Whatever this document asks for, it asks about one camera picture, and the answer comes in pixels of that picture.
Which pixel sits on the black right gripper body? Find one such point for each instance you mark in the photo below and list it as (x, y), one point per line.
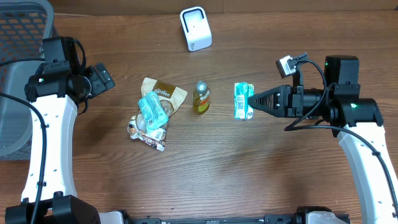
(304, 101)

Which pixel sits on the grey plastic mesh basket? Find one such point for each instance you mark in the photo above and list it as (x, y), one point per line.
(24, 24)

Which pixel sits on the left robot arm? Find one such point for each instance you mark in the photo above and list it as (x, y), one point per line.
(53, 95)

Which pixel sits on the white red snack wrapper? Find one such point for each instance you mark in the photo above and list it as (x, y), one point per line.
(137, 130)

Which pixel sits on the small teal tissue pack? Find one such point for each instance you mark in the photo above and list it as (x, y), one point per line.
(242, 91)

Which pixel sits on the white barcode scanner stand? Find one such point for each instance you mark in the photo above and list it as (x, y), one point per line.
(196, 28)

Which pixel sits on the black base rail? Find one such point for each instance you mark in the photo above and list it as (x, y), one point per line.
(297, 217)

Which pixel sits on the brown snack packet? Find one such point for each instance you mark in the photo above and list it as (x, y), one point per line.
(170, 96)

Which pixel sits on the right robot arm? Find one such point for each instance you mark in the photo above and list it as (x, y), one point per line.
(356, 122)

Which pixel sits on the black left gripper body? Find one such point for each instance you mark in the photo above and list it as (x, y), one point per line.
(97, 85)

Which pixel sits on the yellow oil bottle silver cap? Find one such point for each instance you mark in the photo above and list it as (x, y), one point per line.
(201, 97)

